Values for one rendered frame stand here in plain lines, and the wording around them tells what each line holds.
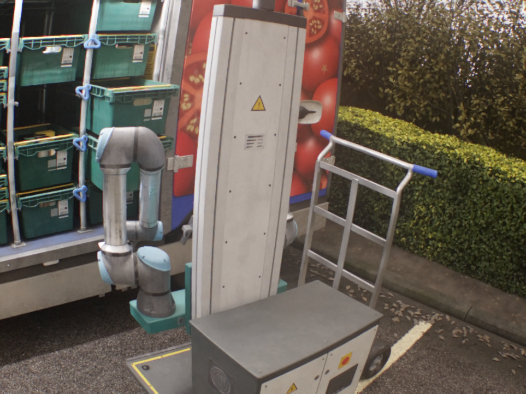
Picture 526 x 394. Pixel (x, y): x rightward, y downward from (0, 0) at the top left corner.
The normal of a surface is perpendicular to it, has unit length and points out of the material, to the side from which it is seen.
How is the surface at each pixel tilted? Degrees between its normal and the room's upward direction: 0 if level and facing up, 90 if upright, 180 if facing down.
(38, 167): 92
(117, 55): 95
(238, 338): 0
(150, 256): 7
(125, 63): 96
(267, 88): 90
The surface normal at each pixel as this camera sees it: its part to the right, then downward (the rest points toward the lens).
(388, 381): 0.10, -0.95
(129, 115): 0.68, 0.43
